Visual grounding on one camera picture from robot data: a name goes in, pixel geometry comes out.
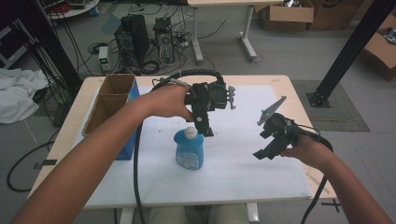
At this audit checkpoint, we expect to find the black tape cross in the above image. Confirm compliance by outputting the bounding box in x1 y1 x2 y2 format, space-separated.
320 199 343 214

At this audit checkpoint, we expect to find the grey floor mat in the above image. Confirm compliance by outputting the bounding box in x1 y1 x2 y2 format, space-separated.
290 79 371 133

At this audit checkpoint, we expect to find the black metal stand post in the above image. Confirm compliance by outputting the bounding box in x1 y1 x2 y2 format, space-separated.
305 0 396 108

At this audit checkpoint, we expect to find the blue cardboard box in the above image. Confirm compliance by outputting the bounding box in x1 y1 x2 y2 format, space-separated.
81 73 141 161

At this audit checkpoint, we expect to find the white table mat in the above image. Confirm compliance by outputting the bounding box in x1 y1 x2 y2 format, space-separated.
83 84 312 209

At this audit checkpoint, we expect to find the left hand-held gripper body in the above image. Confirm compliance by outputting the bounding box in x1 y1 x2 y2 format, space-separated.
183 80 237 113

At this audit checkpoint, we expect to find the white desk with legs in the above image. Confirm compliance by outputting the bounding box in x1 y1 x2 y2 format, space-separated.
186 0 285 63

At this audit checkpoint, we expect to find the closed brown cardboard box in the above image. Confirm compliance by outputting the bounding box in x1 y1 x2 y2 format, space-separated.
307 0 366 32

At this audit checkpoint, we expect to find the black coiled cable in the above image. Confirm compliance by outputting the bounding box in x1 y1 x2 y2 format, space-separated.
139 60 162 76

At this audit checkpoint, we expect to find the large brown cardboard box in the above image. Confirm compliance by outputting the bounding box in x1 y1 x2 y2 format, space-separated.
360 14 396 82

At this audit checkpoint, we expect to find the white cloth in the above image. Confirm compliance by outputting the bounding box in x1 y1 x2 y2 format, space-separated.
0 67 50 125

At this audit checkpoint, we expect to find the open-sided computer case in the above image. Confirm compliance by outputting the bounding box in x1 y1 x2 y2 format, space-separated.
152 17 176 65

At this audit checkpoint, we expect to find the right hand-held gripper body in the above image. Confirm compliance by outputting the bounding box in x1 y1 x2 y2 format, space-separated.
256 95 301 147

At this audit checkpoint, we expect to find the white table leg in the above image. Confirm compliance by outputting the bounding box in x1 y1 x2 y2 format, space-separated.
247 203 260 224
119 207 135 224

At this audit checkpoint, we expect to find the person's leg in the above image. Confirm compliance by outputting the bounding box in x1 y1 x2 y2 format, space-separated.
148 206 188 224
207 203 250 224

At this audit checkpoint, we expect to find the person's left hand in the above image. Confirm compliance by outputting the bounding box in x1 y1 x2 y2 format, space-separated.
145 83 194 122

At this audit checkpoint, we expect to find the black tape strip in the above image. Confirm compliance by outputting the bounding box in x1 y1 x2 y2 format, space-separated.
33 159 59 171

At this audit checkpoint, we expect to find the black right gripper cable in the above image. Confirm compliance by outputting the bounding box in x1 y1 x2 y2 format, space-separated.
289 122 334 224

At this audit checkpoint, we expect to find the black computer tower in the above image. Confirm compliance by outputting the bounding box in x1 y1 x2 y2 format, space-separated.
113 14 150 68

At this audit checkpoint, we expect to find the thin black floor cable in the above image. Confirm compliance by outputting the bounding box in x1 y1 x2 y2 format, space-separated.
7 130 62 192

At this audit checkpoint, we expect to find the person's right leg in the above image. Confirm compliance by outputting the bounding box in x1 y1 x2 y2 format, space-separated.
207 203 250 224

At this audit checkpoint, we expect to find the person's right hand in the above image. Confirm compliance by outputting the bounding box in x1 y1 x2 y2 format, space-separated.
279 133 334 171

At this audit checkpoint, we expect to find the person's left leg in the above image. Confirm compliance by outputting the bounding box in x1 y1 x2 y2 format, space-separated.
148 206 188 224

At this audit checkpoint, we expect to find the round white table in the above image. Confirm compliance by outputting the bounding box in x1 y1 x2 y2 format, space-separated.
36 0 101 21

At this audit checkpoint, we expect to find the blue bottle with white cap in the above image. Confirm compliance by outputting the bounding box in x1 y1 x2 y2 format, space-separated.
173 125 205 171

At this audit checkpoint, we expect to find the small white power device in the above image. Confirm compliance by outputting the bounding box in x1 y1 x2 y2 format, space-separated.
97 45 110 71

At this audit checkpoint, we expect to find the thick black left gripper cable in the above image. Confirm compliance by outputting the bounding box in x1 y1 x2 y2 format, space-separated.
133 68 226 224

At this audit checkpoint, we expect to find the open brown cardboard box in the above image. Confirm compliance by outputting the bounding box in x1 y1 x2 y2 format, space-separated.
261 0 315 33

